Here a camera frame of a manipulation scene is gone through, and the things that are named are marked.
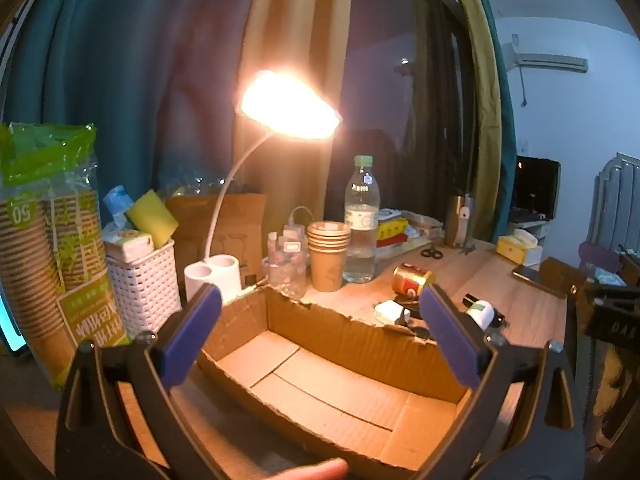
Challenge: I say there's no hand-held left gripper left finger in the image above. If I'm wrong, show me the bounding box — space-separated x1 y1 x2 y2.
55 282 223 480

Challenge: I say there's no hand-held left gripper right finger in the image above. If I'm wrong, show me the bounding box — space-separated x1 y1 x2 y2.
419 284 586 480

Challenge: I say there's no white pill bottle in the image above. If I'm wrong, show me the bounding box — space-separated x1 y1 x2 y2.
465 300 496 332

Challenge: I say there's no black flashlight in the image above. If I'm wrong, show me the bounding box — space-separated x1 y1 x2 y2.
462 293 506 328

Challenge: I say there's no white power adapter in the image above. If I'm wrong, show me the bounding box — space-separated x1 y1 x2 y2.
374 301 412 326

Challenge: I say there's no red and gold can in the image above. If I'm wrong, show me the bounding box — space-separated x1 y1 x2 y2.
391 263 435 298

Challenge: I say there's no cardboard box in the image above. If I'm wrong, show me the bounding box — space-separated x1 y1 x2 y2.
195 285 473 473

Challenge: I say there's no person's left hand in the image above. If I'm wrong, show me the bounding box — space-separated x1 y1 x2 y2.
270 457 351 480

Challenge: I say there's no white desk lamp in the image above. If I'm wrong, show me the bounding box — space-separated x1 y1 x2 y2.
184 70 343 306

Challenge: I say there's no white woven plastic basket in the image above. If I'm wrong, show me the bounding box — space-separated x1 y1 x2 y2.
105 240 182 333

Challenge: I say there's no black smartphone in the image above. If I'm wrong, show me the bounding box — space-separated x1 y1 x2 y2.
512 265 568 298

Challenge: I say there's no flat brown cardboard panel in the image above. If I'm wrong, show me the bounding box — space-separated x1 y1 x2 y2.
165 192 267 286

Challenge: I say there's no yellow tissue box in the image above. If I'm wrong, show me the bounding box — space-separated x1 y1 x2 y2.
496 230 542 265

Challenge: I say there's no white tissue pack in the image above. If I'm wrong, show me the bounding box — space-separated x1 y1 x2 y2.
103 229 153 261

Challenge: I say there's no stainless steel tumbler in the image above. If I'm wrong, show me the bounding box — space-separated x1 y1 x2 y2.
446 194 476 248

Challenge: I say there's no yellow packet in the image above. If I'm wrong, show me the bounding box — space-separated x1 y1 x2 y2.
377 217 407 241

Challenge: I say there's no yellow-green sponge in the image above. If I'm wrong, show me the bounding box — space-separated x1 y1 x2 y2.
125 190 180 250

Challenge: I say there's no grey ribbed panel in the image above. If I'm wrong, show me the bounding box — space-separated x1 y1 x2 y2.
590 152 640 261

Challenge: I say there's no clear plastic water bottle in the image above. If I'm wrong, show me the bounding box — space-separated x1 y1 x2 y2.
344 155 381 283

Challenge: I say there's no stack of brown paper cups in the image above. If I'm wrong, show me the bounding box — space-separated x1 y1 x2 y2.
307 221 352 292

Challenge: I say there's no blue packet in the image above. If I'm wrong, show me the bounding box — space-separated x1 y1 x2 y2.
103 185 135 231

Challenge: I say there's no black monitor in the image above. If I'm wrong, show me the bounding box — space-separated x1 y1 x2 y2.
515 156 562 221

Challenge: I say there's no bagged pack of paper cups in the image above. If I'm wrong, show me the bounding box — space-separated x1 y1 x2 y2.
0 122 128 391

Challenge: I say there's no glowing screen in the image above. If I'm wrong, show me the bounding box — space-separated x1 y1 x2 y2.
0 285 28 358

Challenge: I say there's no teal curtain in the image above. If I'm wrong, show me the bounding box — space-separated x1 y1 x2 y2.
475 0 516 226
0 0 251 201

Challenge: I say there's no dark sheer curtain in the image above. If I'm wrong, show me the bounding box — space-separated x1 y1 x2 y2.
345 0 476 221

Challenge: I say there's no olive curtain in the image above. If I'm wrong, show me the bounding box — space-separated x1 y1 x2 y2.
452 0 503 241
240 0 353 226

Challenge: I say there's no white air conditioner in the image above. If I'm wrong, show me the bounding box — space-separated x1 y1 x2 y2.
500 40 590 75

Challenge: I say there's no white charging cable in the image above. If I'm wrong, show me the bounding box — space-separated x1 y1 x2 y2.
285 206 313 233

